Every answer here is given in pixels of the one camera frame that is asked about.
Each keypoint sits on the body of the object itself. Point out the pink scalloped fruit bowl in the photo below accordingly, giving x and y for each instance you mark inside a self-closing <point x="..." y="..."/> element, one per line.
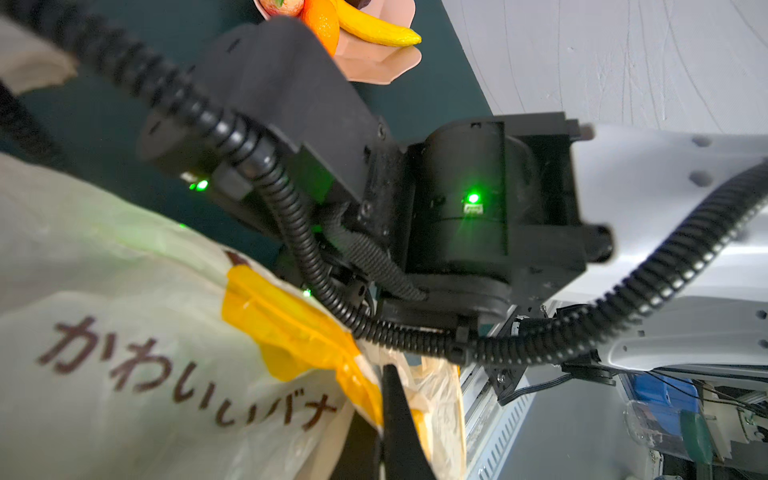
<point x="365" y="62"/>

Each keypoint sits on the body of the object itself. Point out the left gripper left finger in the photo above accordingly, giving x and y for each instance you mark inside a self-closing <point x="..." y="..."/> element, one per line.
<point x="360" y="458"/>

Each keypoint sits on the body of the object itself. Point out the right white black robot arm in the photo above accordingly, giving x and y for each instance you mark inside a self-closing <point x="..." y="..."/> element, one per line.
<point x="408" y="246"/>

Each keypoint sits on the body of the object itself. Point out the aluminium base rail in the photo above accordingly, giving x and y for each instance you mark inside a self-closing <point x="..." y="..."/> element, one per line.
<point x="491" y="428"/>

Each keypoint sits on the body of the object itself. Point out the orange mandarin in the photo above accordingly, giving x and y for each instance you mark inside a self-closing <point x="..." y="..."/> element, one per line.
<point x="321" y="17"/>

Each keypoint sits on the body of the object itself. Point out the cream banana-print plastic bag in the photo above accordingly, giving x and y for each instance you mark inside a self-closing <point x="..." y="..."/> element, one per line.
<point x="133" y="347"/>

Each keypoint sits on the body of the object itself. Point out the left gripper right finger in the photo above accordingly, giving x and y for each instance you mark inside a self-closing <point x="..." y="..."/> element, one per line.
<point x="403" y="455"/>

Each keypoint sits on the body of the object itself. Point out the pale red strawberry left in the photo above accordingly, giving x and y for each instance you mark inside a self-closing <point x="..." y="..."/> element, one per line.
<point x="290" y="8"/>

